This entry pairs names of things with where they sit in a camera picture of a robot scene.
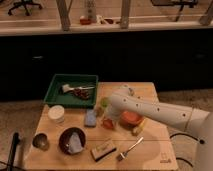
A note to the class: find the blue sponge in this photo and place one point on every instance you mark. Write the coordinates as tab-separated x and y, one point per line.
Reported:
90	118

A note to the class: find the yellow banana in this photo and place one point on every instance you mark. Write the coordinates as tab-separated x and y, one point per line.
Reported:
137	130

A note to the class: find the orange bowl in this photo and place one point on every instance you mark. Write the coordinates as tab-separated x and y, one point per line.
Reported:
130	118

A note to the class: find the white-handled brush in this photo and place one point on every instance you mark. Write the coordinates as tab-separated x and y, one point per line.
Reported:
67	88

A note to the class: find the wooden block eraser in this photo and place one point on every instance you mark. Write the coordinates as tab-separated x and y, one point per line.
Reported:
102	150

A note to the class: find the small metal cup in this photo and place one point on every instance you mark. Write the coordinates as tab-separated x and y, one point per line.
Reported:
40	141

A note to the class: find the orange apple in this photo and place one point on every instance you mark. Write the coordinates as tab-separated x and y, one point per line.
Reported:
108	124

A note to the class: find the crumpled blue-grey cloth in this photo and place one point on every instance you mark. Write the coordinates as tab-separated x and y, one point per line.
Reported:
74	144

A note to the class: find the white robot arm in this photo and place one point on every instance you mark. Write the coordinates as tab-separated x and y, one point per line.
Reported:
198	123

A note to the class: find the black pole stand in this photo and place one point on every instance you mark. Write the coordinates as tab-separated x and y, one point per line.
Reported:
15	141

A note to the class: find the dark brown bowl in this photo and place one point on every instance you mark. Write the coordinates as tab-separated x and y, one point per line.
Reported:
63	141

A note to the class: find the red object on shelf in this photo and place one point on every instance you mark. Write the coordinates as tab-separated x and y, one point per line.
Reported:
85	21

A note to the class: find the dark red grapes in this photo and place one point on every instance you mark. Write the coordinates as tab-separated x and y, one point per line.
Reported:
82	94

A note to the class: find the green plastic tray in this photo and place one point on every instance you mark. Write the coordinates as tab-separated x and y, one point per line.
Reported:
56	96

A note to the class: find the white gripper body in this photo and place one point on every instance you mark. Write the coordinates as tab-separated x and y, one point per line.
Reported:
113	114

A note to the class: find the white round container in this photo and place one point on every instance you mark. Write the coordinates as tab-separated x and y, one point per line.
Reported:
56	113

